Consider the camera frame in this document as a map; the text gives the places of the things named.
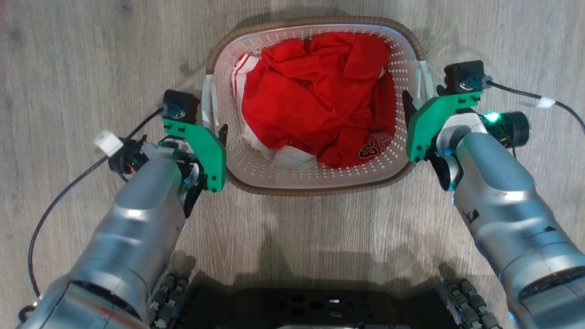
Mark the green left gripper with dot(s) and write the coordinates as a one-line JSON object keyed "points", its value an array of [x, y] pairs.
{"points": [[210, 153]]}

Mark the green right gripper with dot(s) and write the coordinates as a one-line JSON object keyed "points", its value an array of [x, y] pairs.
{"points": [[429, 125]]}

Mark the white perforated laundry basket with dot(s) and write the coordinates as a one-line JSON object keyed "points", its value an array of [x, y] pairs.
{"points": [[269, 176]]}

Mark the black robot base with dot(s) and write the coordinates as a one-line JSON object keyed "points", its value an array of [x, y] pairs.
{"points": [[320, 308]]}

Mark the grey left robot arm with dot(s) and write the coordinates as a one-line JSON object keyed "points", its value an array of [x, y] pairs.
{"points": [[137, 228]]}

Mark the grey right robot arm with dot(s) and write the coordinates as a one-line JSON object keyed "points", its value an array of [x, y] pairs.
{"points": [[502, 205]]}

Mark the red basketball jersey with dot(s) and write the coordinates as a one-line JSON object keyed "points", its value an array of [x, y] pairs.
{"points": [[315, 100]]}

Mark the black roller wheel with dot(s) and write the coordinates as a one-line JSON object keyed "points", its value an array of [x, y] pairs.
{"points": [[168, 299], [470, 304]]}

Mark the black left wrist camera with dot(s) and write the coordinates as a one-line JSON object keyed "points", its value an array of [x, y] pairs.
{"points": [[182, 106]]}

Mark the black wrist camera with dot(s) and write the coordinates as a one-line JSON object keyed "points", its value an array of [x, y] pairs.
{"points": [[465, 75], [182, 106]]}

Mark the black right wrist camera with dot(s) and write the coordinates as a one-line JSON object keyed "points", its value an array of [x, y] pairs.
{"points": [[465, 75]]}

